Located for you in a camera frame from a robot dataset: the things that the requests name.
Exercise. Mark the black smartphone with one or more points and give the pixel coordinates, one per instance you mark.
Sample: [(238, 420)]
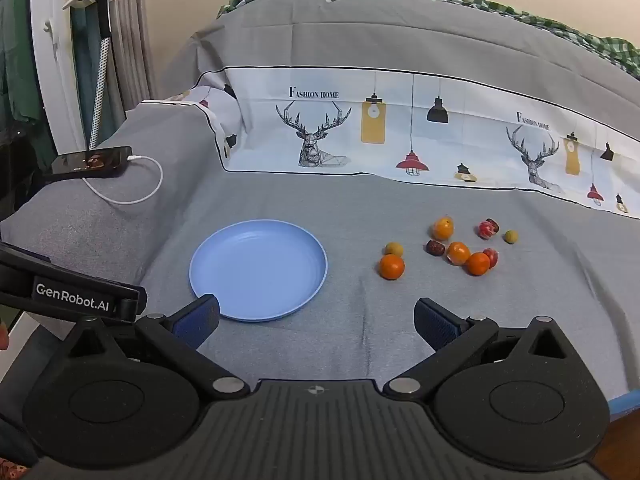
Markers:
[(92, 161)]

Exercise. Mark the person's left hand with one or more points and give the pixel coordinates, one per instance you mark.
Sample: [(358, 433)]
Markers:
[(2, 336)]

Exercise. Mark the blue plastic plate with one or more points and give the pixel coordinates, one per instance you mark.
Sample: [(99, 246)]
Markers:
[(257, 270)]

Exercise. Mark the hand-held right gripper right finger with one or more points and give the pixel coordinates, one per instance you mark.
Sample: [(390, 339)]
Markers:
[(436, 324)]

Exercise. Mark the orange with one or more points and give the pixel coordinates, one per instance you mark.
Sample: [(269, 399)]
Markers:
[(458, 253), (443, 229), (478, 264), (391, 267)]

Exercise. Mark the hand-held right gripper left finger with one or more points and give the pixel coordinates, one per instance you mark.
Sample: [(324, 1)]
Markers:
[(196, 321)]

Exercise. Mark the red fruit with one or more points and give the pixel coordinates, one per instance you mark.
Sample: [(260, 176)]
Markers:
[(494, 258), (484, 231)]

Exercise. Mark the dark red date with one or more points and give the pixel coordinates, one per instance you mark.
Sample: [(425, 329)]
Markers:
[(433, 248)]

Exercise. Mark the white curved frame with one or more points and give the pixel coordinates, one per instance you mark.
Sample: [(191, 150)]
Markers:
[(52, 60)]

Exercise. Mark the grey printed duvet cover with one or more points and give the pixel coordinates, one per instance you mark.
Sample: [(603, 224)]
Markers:
[(350, 195)]

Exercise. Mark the grey curtain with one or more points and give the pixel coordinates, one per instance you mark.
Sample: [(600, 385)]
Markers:
[(131, 45)]

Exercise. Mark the green cloth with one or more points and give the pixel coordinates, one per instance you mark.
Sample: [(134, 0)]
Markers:
[(17, 35)]

